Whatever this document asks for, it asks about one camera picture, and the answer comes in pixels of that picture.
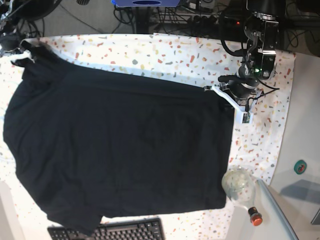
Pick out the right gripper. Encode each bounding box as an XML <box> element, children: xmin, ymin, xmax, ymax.
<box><xmin>0</xmin><ymin>37</ymin><xmax>38</xmax><ymax>63</ymax></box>

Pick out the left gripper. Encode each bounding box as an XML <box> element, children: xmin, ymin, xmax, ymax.
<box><xmin>203</xmin><ymin>75</ymin><xmax>263</xmax><ymax>113</ymax></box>

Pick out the black t-shirt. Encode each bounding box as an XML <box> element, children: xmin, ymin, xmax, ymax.
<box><xmin>3</xmin><ymin>46</ymin><xmax>234</xmax><ymax>234</ymax></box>

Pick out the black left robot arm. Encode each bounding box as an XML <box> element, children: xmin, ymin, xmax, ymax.
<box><xmin>206</xmin><ymin>0</ymin><xmax>286</xmax><ymax>115</ymax></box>

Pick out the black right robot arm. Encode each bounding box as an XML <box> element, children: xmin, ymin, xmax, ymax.
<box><xmin>0</xmin><ymin>0</ymin><xmax>41</xmax><ymax>63</ymax></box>

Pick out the clear bottle with orange cap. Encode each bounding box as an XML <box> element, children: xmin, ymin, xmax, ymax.
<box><xmin>221</xmin><ymin>167</ymin><xmax>263</xmax><ymax>227</ymax></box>

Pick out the blue box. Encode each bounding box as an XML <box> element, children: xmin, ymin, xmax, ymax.
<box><xmin>111</xmin><ymin>0</ymin><xmax>187</xmax><ymax>8</ymax></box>

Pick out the green tape roll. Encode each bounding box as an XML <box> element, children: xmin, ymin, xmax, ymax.
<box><xmin>293</xmin><ymin>159</ymin><xmax>307</xmax><ymax>175</ymax></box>

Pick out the grey metal bar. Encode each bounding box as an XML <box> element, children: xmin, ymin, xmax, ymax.
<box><xmin>253</xmin><ymin>179</ymin><xmax>299</xmax><ymax>240</ymax></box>

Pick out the black computer keyboard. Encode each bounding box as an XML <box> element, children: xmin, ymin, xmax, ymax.
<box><xmin>47</xmin><ymin>218</ymin><xmax>166</xmax><ymax>240</ymax></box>

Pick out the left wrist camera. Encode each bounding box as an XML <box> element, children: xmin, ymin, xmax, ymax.
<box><xmin>241</xmin><ymin>111</ymin><xmax>254</xmax><ymax>124</ymax></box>

